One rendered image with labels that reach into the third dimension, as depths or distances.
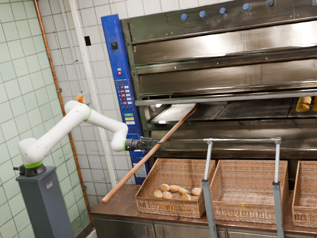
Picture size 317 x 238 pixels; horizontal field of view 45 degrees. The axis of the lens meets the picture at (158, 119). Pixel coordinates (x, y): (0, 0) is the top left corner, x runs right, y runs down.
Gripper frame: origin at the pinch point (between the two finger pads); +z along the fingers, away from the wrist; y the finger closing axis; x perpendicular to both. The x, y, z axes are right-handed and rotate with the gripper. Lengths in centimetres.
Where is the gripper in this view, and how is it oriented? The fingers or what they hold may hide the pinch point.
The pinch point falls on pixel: (158, 144)
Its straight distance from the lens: 281.5
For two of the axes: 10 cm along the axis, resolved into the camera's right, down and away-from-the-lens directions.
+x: -3.9, 3.3, -8.6
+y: 1.7, 9.4, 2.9
